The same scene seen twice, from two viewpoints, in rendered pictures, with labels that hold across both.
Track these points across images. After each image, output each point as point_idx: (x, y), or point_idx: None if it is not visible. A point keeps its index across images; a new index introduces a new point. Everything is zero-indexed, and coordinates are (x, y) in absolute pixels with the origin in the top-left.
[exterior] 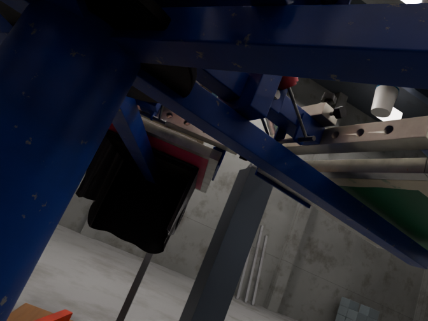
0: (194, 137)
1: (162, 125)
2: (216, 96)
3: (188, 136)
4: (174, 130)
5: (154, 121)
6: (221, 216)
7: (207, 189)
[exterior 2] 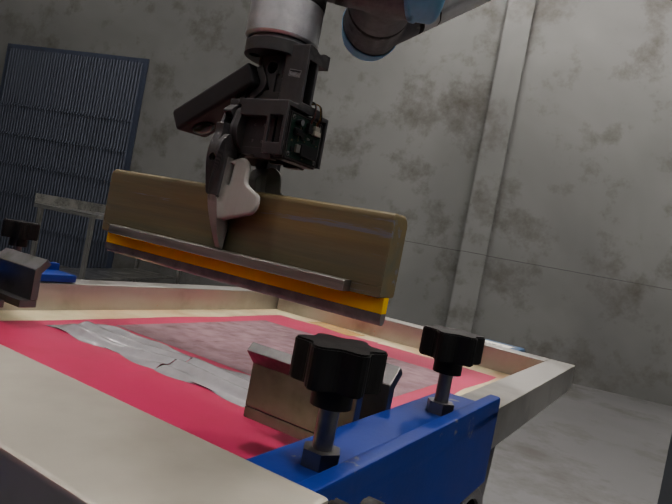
0: (338, 264)
1: (210, 239)
2: (435, 6)
3: (311, 265)
4: (246, 256)
5: (182, 235)
6: (669, 453)
7: (552, 402)
